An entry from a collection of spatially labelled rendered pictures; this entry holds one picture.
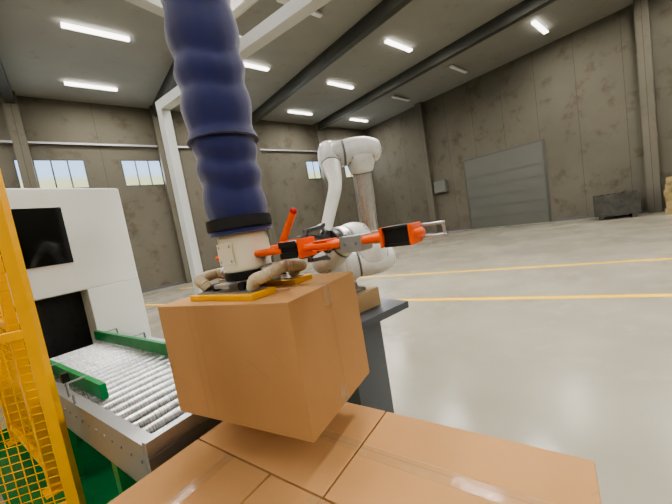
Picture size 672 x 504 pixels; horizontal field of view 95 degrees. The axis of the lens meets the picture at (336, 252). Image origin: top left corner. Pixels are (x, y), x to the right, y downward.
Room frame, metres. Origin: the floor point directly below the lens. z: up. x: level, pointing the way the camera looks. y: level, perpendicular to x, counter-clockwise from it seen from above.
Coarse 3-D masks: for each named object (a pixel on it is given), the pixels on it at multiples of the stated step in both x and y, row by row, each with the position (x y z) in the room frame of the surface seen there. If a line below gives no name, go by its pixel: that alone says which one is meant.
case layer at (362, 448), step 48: (240, 432) 1.11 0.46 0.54; (336, 432) 1.02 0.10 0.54; (384, 432) 0.98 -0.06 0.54; (432, 432) 0.94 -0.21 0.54; (144, 480) 0.94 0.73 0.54; (192, 480) 0.91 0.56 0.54; (240, 480) 0.87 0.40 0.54; (288, 480) 0.85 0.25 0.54; (336, 480) 0.82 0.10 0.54; (384, 480) 0.79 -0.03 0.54; (432, 480) 0.77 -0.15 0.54; (480, 480) 0.74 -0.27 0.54; (528, 480) 0.72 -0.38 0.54; (576, 480) 0.70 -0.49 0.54
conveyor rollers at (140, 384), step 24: (72, 360) 2.38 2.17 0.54; (96, 360) 2.28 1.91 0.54; (120, 360) 2.18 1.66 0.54; (144, 360) 2.07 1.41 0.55; (168, 360) 2.01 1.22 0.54; (120, 384) 1.78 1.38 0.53; (144, 384) 1.72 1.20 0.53; (168, 384) 1.65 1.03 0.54; (120, 408) 1.46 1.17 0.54; (144, 408) 1.40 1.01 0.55; (168, 408) 1.39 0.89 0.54
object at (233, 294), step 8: (232, 288) 1.07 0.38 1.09; (240, 288) 0.99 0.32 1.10; (264, 288) 0.98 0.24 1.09; (272, 288) 0.97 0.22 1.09; (192, 296) 1.09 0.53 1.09; (200, 296) 1.06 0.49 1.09; (208, 296) 1.03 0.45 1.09; (216, 296) 1.01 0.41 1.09; (224, 296) 0.98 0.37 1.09; (232, 296) 0.96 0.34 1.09; (240, 296) 0.94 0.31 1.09; (248, 296) 0.91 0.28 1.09; (256, 296) 0.92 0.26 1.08; (264, 296) 0.94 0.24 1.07
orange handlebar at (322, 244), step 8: (416, 232) 0.73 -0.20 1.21; (424, 232) 0.74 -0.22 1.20; (320, 240) 0.89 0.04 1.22; (328, 240) 0.89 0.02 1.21; (336, 240) 0.86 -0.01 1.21; (368, 240) 0.80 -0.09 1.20; (376, 240) 0.79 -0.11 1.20; (272, 248) 1.02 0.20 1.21; (304, 248) 0.92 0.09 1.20; (312, 248) 0.91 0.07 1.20; (320, 248) 0.89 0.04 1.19; (328, 248) 0.89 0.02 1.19; (256, 256) 1.05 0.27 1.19
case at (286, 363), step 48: (288, 288) 1.01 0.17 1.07; (336, 288) 1.03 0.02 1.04; (192, 336) 1.02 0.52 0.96; (240, 336) 0.91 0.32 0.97; (288, 336) 0.81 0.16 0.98; (336, 336) 0.98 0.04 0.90; (192, 384) 1.05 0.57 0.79; (240, 384) 0.93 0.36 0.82; (288, 384) 0.83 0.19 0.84; (336, 384) 0.94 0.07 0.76; (288, 432) 0.85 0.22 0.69
